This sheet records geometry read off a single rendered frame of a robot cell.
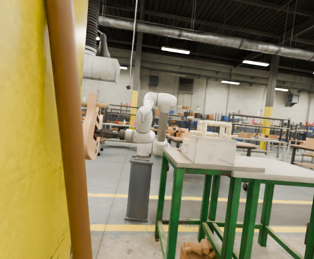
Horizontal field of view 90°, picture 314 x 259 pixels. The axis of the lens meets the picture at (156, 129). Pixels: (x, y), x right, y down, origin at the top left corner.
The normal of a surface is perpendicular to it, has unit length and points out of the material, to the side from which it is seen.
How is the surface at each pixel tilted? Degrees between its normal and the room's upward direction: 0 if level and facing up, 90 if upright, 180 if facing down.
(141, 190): 90
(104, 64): 90
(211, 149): 90
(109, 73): 90
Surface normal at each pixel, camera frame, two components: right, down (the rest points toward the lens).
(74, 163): 0.40, 0.21
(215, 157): 0.11, 0.06
